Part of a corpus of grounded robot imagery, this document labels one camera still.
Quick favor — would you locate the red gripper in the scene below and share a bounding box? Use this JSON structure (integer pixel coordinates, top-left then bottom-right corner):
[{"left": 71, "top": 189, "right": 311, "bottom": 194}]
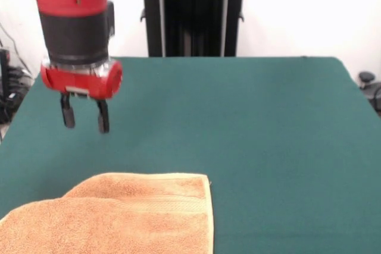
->
[{"left": 40, "top": 60, "right": 124, "bottom": 134}]

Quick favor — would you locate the orange terry towel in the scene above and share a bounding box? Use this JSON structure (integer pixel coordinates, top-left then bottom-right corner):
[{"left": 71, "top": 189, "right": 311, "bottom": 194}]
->
[{"left": 0, "top": 172, "right": 215, "bottom": 254}]

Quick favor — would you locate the black electronics box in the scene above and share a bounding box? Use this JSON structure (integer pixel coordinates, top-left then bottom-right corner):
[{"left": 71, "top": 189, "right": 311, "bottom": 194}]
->
[{"left": 0, "top": 48, "right": 11, "bottom": 124}]

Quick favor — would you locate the dark green table cloth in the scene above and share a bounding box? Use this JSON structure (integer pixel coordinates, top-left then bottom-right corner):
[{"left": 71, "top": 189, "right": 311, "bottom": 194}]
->
[{"left": 0, "top": 55, "right": 381, "bottom": 254}]

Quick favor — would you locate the black office chair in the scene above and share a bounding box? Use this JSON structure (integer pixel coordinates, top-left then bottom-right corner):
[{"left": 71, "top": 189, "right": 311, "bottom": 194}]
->
[{"left": 358, "top": 71, "right": 381, "bottom": 118}]

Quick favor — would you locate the black cable bundle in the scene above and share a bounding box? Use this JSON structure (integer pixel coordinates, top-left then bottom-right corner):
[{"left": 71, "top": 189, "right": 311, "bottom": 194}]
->
[{"left": 6, "top": 65, "right": 34, "bottom": 109}]

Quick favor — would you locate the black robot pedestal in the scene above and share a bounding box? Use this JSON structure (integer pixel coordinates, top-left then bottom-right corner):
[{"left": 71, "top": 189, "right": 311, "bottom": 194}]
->
[{"left": 130, "top": 0, "right": 257, "bottom": 58}]

